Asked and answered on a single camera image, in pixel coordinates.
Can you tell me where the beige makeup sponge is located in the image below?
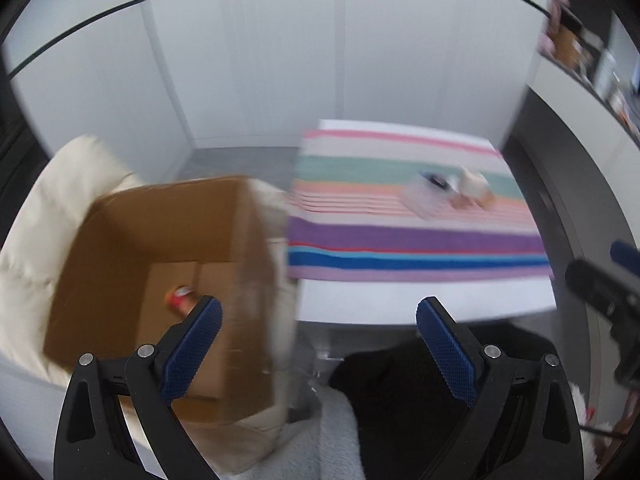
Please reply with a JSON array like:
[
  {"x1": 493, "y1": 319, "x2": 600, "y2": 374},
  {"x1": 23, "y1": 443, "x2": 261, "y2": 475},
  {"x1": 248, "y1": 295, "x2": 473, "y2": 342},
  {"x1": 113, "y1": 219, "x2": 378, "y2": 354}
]
[{"x1": 449, "y1": 191, "x2": 496, "y2": 210}]

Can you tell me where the red orange tin can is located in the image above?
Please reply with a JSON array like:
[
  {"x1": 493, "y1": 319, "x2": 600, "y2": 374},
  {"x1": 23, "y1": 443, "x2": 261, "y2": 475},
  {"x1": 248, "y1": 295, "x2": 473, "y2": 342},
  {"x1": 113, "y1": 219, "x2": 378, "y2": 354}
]
[{"x1": 165, "y1": 285, "x2": 200, "y2": 318}]

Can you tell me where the white round compact case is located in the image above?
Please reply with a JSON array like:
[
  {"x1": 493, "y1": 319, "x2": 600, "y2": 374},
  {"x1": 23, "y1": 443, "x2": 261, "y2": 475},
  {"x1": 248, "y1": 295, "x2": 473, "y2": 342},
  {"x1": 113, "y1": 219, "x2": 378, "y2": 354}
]
[{"x1": 458, "y1": 168, "x2": 490, "y2": 200}]

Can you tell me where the black round compact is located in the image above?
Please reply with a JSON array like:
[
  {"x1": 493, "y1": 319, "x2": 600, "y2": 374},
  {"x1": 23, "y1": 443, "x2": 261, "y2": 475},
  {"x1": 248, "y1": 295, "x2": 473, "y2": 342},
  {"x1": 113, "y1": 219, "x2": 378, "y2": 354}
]
[{"x1": 420, "y1": 171, "x2": 450, "y2": 191}]

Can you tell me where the clear plastic square container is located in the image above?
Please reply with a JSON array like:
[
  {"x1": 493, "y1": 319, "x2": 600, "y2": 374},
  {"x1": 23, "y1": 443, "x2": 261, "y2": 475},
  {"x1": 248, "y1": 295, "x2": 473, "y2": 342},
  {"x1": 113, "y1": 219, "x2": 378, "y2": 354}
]
[{"x1": 399, "y1": 174, "x2": 454, "y2": 219}]

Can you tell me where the cream padded armchair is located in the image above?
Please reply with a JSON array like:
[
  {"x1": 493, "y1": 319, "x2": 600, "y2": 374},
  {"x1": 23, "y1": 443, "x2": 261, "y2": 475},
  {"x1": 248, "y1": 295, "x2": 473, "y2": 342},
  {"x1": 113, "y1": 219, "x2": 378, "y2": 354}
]
[{"x1": 1, "y1": 136, "x2": 296, "y2": 474}]

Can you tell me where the black trousers leg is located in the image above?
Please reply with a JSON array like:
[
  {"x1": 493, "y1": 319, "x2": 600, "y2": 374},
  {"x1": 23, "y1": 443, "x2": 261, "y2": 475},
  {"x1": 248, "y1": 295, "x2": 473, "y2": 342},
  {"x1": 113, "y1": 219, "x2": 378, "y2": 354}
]
[{"x1": 329, "y1": 322, "x2": 584, "y2": 479}]

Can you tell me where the grey fluffy blanket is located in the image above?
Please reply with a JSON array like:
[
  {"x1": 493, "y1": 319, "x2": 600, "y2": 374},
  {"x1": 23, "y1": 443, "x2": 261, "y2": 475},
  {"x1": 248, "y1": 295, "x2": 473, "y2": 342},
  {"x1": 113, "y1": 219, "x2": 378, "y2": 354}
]
[{"x1": 232, "y1": 385, "x2": 366, "y2": 479}]

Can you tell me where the dark countertop shelf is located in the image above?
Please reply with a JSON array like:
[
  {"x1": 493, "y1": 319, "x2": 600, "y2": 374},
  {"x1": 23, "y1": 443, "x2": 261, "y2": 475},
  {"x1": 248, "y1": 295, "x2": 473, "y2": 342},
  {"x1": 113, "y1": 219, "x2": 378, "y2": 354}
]
[{"x1": 537, "y1": 49, "x2": 640, "y2": 151}]

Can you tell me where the brown cardboard shelf box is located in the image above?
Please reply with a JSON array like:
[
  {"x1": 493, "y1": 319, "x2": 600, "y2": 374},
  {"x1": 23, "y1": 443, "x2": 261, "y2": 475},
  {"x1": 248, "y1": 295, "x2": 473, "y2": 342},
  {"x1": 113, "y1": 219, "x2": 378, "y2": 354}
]
[{"x1": 553, "y1": 25, "x2": 582, "y2": 70}]

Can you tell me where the striped colourful cloth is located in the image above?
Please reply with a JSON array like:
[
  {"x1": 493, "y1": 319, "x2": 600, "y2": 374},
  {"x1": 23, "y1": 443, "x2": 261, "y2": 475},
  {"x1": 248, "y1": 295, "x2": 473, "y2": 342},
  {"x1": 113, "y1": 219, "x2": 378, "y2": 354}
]
[{"x1": 288, "y1": 125, "x2": 552, "y2": 282}]

